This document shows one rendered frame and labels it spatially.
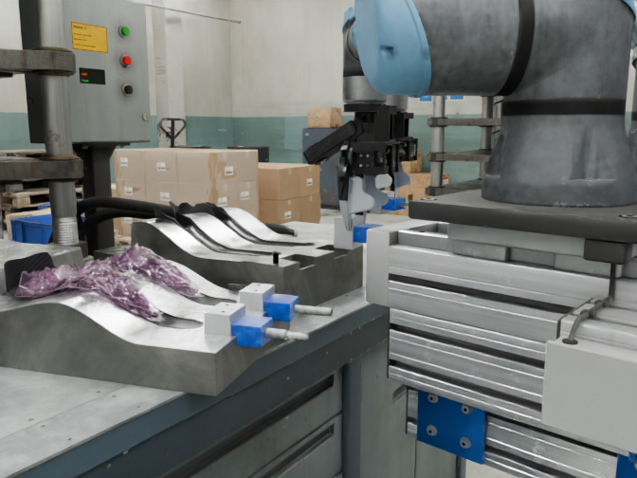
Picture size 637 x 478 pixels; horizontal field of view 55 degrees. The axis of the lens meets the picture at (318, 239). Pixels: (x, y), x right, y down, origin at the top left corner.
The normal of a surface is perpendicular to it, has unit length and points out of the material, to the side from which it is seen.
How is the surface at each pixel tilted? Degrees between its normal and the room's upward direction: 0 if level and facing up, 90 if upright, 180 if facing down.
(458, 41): 104
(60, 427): 0
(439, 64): 124
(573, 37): 99
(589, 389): 90
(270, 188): 90
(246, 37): 90
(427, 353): 90
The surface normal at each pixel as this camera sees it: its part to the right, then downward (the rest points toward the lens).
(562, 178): -0.28, -0.14
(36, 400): 0.00, -0.98
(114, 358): -0.29, 0.17
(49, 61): 0.33, 0.17
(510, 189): -0.83, 0.10
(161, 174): -0.55, 0.04
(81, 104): 0.83, 0.10
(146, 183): -0.55, 0.30
